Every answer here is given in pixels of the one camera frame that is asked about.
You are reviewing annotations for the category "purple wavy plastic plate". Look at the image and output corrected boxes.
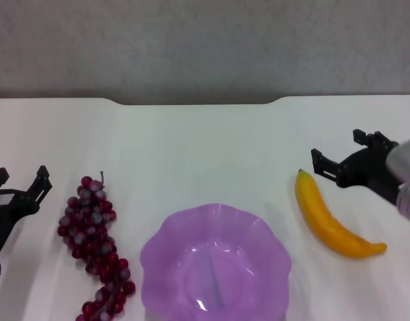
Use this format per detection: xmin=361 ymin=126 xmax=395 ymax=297
xmin=139 ymin=203 xmax=292 ymax=321

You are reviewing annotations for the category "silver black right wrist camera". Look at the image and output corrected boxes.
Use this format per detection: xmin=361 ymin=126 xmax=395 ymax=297
xmin=385 ymin=134 xmax=410 ymax=188

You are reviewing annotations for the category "yellow banana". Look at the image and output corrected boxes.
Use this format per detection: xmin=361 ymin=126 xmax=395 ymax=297
xmin=294 ymin=169 xmax=388 ymax=259

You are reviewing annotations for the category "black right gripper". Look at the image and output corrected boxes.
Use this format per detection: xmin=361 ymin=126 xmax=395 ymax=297
xmin=310 ymin=128 xmax=400 ymax=205

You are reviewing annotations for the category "red grape bunch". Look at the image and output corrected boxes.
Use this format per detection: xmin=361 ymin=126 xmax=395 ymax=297
xmin=56 ymin=171 xmax=136 ymax=321

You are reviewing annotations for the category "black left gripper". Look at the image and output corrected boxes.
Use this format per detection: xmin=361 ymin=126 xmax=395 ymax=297
xmin=0 ymin=165 xmax=54 ymax=252

